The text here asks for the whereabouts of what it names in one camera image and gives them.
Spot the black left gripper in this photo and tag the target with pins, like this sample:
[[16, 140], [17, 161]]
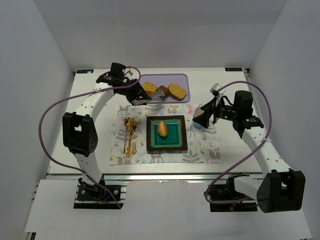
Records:
[[136, 90]]

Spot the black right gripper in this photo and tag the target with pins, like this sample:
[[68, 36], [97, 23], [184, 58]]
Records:
[[211, 114]]

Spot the silver serving tongs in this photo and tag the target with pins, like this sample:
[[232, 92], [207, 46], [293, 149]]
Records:
[[146, 98]]

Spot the orange glazed bread roll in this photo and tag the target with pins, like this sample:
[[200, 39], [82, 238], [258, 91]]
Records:
[[162, 129]]

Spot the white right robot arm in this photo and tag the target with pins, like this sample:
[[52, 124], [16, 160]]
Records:
[[282, 188]]

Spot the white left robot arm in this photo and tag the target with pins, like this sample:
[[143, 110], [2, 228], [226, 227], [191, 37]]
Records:
[[78, 127]]

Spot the left yellow bread slice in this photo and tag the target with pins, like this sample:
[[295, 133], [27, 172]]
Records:
[[149, 87]]

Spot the yellow bread slice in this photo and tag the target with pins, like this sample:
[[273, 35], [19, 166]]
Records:
[[149, 87], [176, 91]]

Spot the right yellow bread slice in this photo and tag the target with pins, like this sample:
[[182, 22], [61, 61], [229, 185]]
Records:
[[176, 91]]

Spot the blue ceramic mug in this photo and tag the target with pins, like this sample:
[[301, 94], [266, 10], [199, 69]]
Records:
[[200, 120]]

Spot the brown chocolate bun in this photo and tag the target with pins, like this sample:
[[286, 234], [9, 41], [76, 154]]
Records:
[[163, 91]]

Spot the gold spoon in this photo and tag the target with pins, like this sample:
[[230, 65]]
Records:
[[127, 124]]

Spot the green black square plate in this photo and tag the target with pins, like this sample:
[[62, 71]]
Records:
[[176, 139]]

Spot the lavender plastic tray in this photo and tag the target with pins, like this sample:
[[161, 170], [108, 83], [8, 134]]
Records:
[[180, 79]]

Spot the right blue table label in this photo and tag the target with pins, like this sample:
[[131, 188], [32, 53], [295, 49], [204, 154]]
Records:
[[233, 69]]

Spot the blue table label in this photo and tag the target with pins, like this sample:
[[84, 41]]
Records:
[[233, 69], [84, 71]]

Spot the animal print placemat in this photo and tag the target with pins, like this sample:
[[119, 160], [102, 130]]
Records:
[[202, 144]]

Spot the gold fork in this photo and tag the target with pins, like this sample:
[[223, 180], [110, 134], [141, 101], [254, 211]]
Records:
[[134, 126]]

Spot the left blue table label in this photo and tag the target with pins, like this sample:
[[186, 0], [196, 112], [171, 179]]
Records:
[[84, 71]]

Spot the gold knife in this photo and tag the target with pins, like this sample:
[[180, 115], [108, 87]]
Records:
[[128, 150]]

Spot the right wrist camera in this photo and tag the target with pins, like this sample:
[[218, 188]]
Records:
[[215, 89]]

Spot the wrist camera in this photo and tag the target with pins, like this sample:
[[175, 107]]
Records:
[[215, 89], [117, 70]]

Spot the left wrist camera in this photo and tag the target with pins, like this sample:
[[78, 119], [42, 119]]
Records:
[[117, 70]]

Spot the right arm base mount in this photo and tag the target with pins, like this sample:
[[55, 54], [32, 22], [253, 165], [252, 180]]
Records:
[[226, 192]]

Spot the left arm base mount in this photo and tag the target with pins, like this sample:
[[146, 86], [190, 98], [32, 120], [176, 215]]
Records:
[[103, 201]]

